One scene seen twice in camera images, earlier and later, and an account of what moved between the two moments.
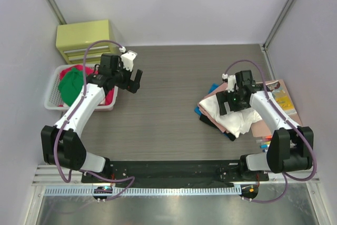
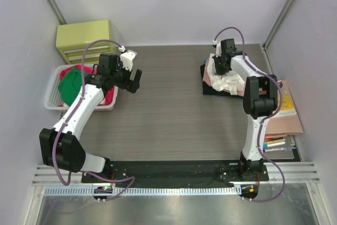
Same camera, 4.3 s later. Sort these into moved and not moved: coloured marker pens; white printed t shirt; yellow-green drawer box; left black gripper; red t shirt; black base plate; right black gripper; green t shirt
Moved: right black gripper; white printed t shirt
Not moved: coloured marker pens; green t shirt; left black gripper; black base plate; red t shirt; yellow-green drawer box
